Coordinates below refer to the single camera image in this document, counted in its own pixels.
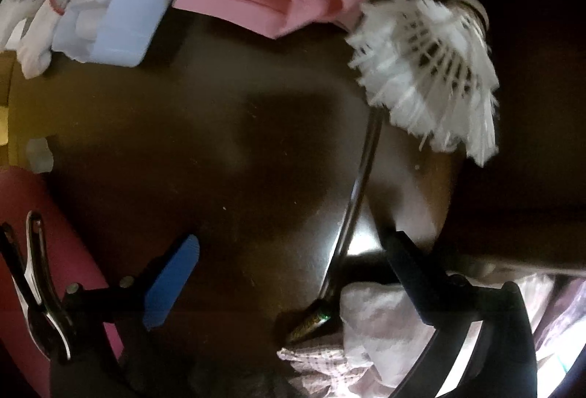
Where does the red bin with green rim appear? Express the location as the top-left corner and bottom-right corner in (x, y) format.
(1, 167), (130, 397)

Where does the white tissue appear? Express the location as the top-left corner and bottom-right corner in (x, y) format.
(17, 0), (60, 80)

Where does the white feather shuttlecock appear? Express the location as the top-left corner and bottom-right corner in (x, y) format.
(346, 0), (498, 166)

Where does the metal spring clamp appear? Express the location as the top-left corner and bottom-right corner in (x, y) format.
(1, 210), (74, 361)

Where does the pink checked bedsheet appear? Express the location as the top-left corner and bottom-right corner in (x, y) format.
(276, 271), (557, 398)

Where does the dark wooden nightstand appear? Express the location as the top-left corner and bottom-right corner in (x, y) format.
(8, 3), (464, 335)

